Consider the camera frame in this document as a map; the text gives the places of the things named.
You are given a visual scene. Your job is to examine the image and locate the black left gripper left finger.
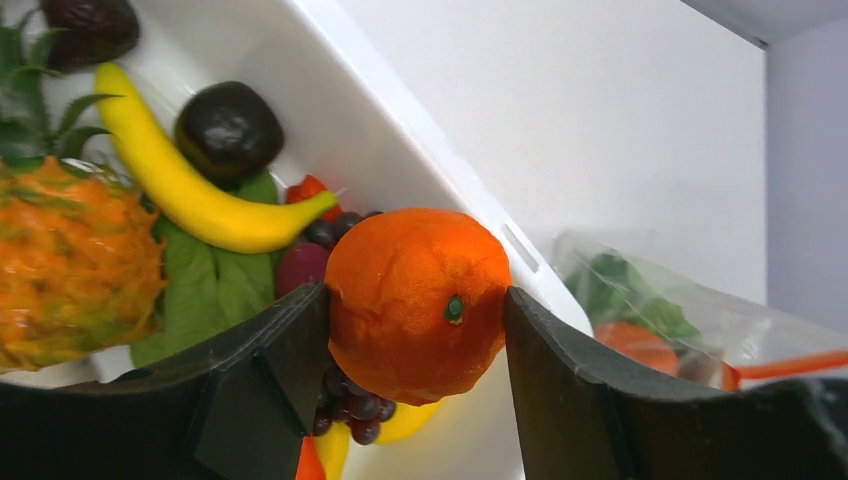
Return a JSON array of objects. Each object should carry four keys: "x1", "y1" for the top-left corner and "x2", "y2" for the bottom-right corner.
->
[{"x1": 1, "y1": 283, "x2": 330, "y2": 479}]

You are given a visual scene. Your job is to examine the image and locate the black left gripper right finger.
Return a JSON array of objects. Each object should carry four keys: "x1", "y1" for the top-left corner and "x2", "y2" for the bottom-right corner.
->
[{"x1": 505, "y1": 287, "x2": 847, "y2": 479}]

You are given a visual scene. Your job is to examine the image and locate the green lettuce head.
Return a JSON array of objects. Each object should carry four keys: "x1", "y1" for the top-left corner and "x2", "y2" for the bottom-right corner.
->
[{"x1": 564, "y1": 253, "x2": 700, "y2": 340}]

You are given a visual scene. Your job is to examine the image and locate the clear orange-zip bag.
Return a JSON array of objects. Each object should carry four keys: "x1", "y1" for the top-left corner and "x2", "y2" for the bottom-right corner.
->
[{"x1": 551, "y1": 231, "x2": 847, "y2": 391}]

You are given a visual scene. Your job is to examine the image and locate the white plastic food bin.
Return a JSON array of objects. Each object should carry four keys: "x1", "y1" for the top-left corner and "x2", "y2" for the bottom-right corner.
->
[{"x1": 96, "y1": 1, "x2": 590, "y2": 479}]

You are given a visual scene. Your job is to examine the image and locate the orange carrot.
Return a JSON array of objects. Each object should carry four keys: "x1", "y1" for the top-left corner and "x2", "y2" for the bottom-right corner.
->
[{"x1": 294, "y1": 436, "x2": 326, "y2": 480}]

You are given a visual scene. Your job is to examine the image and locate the yellow lemon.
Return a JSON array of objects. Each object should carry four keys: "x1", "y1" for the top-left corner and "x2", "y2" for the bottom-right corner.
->
[{"x1": 313, "y1": 402, "x2": 442, "y2": 480}]

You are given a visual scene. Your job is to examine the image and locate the purple grape bunch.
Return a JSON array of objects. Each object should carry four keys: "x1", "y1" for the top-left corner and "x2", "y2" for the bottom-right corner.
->
[{"x1": 304, "y1": 211, "x2": 397, "y2": 445}]

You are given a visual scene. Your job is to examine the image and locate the magenta purple fruit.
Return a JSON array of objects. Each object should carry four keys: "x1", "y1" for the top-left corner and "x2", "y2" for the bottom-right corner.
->
[{"x1": 274, "y1": 242, "x2": 330, "y2": 299}]

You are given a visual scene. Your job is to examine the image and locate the yellow banana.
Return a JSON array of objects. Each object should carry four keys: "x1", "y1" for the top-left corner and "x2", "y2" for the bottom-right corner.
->
[{"x1": 94, "y1": 63, "x2": 337, "y2": 254}]

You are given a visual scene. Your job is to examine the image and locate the toy pineapple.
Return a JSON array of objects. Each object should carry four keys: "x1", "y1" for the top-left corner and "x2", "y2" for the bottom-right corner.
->
[{"x1": 1, "y1": 13, "x2": 166, "y2": 372}]

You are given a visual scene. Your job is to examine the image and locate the small red-orange fruit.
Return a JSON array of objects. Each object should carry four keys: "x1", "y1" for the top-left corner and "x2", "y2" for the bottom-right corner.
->
[{"x1": 285, "y1": 175, "x2": 343, "y2": 222}]

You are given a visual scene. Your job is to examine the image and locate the dark mangosteen with green leaves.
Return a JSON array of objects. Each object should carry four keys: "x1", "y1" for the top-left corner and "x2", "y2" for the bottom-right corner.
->
[{"x1": 39, "y1": 0, "x2": 141, "y2": 73}]

